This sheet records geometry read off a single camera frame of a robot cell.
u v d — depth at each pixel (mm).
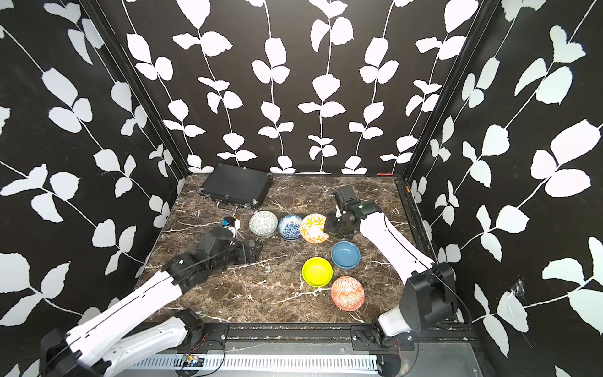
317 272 866
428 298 417
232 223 701
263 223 982
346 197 648
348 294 821
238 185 1153
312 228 859
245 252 674
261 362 703
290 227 982
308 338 750
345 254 922
